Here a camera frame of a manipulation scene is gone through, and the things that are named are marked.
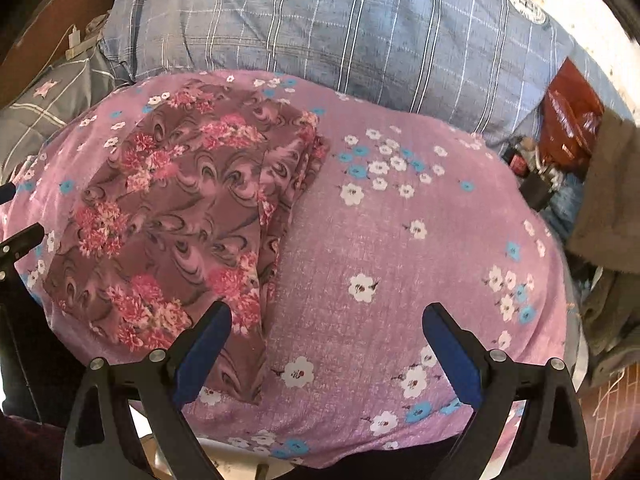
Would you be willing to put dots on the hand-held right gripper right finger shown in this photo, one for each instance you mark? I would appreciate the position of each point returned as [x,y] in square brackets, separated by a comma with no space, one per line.
[456,360]

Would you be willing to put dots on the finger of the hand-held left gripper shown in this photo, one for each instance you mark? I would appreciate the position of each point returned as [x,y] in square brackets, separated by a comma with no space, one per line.
[6,192]
[22,240]

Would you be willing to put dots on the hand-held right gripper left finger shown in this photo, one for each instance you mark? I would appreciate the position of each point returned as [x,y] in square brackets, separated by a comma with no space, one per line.
[200,355]

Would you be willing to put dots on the maroon floral cloth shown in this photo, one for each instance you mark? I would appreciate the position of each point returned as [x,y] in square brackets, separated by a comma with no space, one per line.
[190,210]

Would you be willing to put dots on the grey plaid star cloth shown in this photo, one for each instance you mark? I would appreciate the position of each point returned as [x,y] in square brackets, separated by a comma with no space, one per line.
[55,105]

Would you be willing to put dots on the pink flower-print cloth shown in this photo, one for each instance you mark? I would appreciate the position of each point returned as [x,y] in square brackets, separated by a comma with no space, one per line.
[400,260]

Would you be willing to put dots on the white charger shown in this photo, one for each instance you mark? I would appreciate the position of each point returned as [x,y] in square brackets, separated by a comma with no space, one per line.
[75,42]

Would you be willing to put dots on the brown wooden board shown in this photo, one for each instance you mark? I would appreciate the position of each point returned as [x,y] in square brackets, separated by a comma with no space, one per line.
[50,15]

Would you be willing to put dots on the black box-shaped object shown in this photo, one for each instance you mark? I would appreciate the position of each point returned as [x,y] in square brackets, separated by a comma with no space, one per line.
[536,187]

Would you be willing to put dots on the blue denim cloth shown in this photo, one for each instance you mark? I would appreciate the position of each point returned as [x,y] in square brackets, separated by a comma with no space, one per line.
[567,205]

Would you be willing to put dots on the olive brown cloth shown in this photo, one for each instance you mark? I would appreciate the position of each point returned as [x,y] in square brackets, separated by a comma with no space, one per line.
[607,210]

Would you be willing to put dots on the red orange packet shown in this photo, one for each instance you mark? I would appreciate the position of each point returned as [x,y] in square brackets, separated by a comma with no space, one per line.
[572,115]

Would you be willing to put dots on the blue checked pillow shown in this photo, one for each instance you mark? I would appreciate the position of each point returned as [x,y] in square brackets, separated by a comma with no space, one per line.
[350,35]

